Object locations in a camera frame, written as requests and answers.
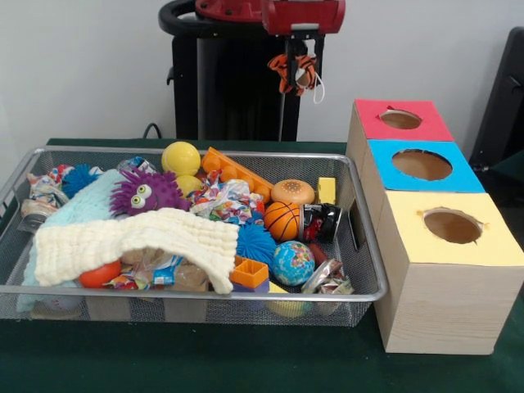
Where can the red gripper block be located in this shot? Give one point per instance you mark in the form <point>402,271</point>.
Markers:
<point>303,15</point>

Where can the striped tiger toy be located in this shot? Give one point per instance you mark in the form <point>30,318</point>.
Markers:
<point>285,74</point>

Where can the cream waffle cloth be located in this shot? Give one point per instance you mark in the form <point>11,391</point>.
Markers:
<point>123,237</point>

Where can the shallow clear mesh bin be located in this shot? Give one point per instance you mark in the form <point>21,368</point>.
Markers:
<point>360,286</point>

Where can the wooden box with three holes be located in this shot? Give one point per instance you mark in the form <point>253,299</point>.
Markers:
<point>442,270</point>

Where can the tan orange ball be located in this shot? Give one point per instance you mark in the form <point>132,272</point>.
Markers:
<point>293,192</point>

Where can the plain yellow ball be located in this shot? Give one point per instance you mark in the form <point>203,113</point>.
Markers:
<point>181,159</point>

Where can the orange basketball toy ball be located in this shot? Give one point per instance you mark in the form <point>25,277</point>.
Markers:
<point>282,222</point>

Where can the large blue spiky ball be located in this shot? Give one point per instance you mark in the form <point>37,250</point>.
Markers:
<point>255,244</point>

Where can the purple spiky ball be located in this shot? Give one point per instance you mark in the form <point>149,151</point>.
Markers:
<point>160,196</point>

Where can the black panel on stand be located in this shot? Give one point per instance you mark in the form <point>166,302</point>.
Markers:
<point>503,106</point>

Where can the blue patterned ball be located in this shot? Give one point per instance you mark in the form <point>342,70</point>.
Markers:
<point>293,264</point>

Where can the long orange building block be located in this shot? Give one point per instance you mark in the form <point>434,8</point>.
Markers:
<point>248,274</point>

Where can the light blue knitted cloth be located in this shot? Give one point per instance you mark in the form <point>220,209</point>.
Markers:
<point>82,205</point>

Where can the dark green table cloth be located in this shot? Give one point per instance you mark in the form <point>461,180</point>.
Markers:
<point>246,360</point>

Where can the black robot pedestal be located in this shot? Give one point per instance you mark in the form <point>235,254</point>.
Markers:
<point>229,90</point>

